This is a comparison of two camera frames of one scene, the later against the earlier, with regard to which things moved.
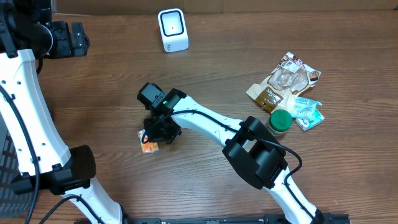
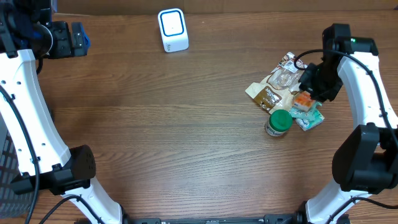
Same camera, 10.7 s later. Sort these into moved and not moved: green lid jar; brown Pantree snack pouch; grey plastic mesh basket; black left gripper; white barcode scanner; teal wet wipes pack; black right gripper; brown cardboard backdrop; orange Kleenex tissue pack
Moved: orange Kleenex tissue pack; teal wet wipes pack; black right gripper
Not moved: brown Pantree snack pouch; black left gripper; brown cardboard backdrop; green lid jar; white barcode scanner; grey plastic mesh basket
